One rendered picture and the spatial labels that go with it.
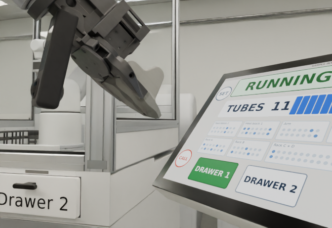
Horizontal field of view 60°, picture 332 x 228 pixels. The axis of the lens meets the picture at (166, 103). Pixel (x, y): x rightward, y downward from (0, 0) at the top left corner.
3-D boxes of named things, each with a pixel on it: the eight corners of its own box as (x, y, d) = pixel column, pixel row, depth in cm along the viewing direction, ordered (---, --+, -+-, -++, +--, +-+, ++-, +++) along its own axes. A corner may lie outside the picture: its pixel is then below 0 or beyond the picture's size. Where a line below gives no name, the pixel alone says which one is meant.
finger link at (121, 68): (154, 89, 36) (103, 37, 33) (147, 98, 36) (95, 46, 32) (136, 93, 40) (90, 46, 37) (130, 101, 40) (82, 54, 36)
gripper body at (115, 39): (155, 33, 38) (87, -46, 33) (115, 80, 34) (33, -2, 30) (129, 46, 44) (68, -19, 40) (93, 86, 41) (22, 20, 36)
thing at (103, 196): (109, 226, 78) (109, 172, 79) (-151, 201, 104) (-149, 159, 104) (180, 169, 170) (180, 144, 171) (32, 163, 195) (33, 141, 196)
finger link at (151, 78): (187, 91, 41) (145, 43, 38) (166, 123, 39) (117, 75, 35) (175, 93, 44) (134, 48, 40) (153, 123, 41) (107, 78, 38)
